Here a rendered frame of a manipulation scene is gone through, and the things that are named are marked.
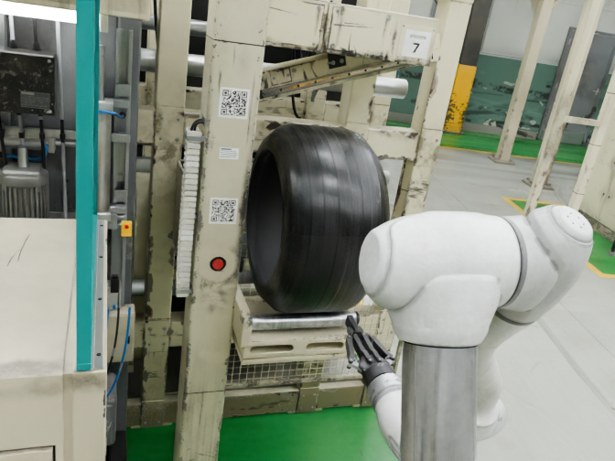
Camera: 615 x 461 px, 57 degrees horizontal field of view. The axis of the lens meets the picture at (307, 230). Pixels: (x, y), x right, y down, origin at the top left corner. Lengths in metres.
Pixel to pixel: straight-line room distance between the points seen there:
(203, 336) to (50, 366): 0.92
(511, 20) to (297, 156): 10.21
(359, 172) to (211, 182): 0.39
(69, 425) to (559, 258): 0.71
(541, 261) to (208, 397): 1.27
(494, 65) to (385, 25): 9.64
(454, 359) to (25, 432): 0.58
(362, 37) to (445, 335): 1.24
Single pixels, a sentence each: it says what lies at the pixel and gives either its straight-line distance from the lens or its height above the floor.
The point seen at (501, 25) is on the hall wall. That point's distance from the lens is 11.50.
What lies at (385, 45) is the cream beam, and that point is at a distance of 1.87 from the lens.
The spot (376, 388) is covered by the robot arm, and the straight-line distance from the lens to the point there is 1.34.
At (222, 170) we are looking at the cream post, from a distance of 1.51.
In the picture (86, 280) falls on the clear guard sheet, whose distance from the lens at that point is 0.77.
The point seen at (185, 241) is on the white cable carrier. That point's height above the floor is 1.12.
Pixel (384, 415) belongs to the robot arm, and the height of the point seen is 0.98.
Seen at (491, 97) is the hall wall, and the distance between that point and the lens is 11.55.
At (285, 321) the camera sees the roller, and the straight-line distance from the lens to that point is 1.67.
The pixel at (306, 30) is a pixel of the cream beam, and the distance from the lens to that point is 1.77.
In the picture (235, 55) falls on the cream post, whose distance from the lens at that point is 1.46.
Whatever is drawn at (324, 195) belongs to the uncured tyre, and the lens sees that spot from 1.45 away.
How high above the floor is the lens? 1.76
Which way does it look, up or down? 21 degrees down
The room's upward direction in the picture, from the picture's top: 9 degrees clockwise
